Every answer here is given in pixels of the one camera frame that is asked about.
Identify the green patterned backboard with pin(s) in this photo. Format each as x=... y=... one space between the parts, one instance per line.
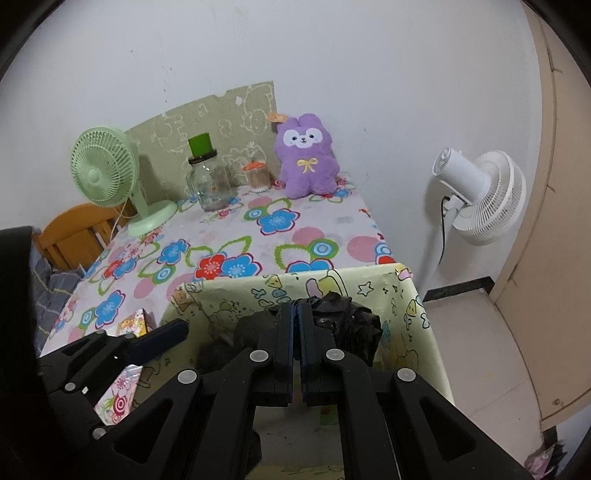
x=239 y=129

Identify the black plastic bag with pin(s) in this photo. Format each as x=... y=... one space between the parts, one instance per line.
x=356 y=328

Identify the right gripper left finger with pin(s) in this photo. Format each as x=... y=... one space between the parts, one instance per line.
x=200 y=426

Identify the green desk fan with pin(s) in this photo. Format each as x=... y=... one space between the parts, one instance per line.
x=104 y=166

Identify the beige door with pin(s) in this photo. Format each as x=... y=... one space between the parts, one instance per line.
x=543 y=291

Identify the white standing fan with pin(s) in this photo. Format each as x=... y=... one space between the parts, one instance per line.
x=471 y=209

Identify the toothpick jar orange lid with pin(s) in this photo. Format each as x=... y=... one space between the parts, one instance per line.
x=258 y=175

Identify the floral tablecloth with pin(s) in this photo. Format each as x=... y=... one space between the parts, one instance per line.
x=263 y=249

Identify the glass mason jar mug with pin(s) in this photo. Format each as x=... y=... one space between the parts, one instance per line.
x=208 y=182

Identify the grey plaid pillow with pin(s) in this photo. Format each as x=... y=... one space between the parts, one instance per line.
x=51 y=290

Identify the purple plush bunny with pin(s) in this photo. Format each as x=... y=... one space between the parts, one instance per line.
x=307 y=163

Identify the green cup on jar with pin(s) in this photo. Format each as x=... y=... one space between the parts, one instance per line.
x=201 y=147

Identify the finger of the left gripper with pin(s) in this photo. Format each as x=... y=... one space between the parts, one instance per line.
x=92 y=363

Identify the cartoon snack packet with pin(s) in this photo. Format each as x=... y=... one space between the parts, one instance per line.
x=137 y=324

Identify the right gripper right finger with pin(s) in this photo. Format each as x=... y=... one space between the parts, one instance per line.
x=394 y=425

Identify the yellow cartoon storage box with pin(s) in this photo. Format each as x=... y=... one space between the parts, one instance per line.
x=408 y=341

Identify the pink card packet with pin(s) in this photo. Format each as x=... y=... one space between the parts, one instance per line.
x=115 y=404

